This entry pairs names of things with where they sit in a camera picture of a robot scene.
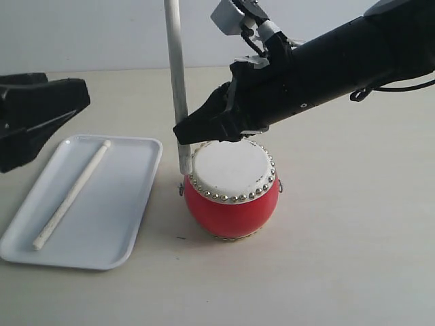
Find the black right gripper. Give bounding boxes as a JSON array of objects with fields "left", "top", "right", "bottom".
[{"left": 173, "top": 32, "right": 306, "bottom": 145}]

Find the white drumstick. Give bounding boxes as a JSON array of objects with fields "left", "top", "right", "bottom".
[
  {"left": 32, "top": 140, "right": 111, "bottom": 251},
  {"left": 164, "top": 0, "right": 194, "bottom": 175}
]

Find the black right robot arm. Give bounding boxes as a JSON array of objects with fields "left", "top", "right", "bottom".
[{"left": 173, "top": 1, "right": 434, "bottom": 145}]

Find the red small drum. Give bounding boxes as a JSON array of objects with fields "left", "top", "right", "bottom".
[{"left": 184, "top": 139, "right": 282, "bottom": 241}]

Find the white plastic tray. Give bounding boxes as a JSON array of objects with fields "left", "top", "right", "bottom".
[{"left": 1, "top": 134, "right": 162, "bottom": 270}]

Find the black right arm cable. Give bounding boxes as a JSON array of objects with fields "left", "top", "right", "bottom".
[{"left": 349, "top": 73, "right": 435, "bottom": 103}]

